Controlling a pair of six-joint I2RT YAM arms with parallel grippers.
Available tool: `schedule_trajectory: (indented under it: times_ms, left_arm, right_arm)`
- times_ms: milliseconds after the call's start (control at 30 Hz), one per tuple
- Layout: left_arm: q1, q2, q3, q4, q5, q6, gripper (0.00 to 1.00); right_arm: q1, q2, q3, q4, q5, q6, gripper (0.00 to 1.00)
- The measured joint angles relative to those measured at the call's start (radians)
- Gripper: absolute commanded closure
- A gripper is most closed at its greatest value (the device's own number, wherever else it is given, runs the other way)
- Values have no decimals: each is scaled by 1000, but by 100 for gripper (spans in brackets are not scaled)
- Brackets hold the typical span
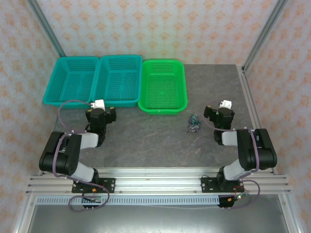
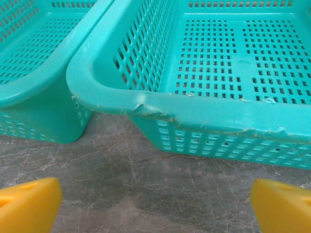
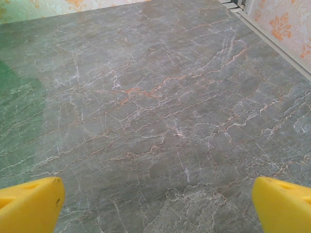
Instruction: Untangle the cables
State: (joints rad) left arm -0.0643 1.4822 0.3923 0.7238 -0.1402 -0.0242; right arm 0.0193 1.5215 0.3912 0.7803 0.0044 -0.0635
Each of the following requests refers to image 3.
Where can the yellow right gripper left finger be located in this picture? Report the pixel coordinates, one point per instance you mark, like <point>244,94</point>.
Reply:
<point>29,206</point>

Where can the aluminium frame post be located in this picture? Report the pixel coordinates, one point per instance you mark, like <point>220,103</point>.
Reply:
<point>246,5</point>

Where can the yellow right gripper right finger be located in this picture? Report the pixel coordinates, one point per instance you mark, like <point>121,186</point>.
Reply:
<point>284,208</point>

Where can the aluminium table side rail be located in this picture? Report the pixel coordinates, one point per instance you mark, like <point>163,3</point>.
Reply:
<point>279,44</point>

